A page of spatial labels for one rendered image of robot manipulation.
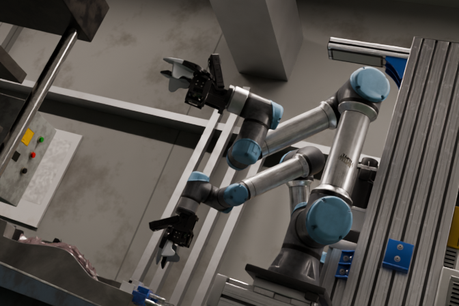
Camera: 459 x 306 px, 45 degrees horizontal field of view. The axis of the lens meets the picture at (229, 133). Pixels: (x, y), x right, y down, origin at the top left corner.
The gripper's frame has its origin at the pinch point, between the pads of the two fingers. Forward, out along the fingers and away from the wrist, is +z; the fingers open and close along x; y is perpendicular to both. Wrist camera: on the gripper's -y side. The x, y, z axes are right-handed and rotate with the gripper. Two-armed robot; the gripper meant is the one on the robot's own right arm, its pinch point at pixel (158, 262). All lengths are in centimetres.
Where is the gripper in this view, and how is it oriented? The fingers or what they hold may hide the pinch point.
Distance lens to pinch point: 200.4
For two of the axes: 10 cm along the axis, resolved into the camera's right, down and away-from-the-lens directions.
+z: -3.4, 8.7, -3.7
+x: 1.6, 4.4, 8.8
